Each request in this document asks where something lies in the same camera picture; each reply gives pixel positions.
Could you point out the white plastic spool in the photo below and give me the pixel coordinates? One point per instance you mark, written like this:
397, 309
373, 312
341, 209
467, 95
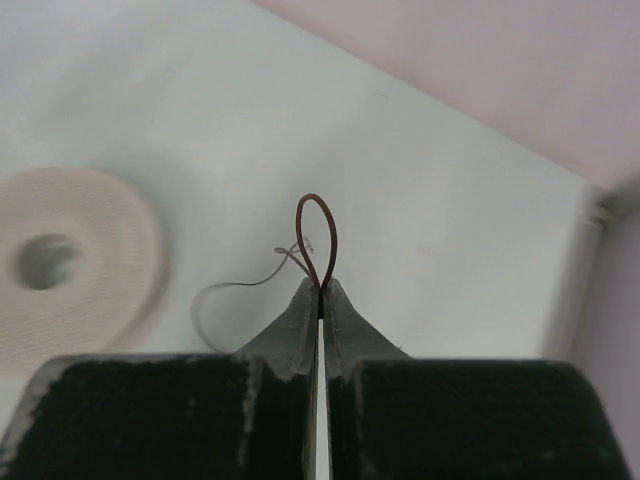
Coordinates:
83, 258

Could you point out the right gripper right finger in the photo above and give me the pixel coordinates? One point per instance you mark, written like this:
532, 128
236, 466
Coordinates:
391, 416

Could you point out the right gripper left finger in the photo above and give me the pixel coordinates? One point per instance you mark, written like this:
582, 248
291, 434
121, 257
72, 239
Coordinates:
250, 414

